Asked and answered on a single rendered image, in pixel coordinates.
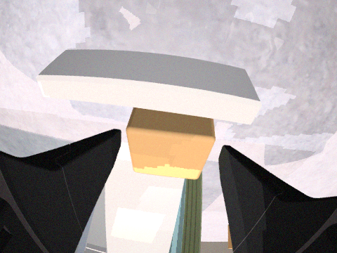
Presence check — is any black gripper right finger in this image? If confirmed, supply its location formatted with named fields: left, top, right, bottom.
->
left=218, top=144, right=337, bottom=253

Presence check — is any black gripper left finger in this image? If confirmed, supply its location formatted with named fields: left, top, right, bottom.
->
left=0, top=129, right=121, bottom=253

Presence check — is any tan cube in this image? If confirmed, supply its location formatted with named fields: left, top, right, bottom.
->
left=227, top=229, right=232, bottom=249

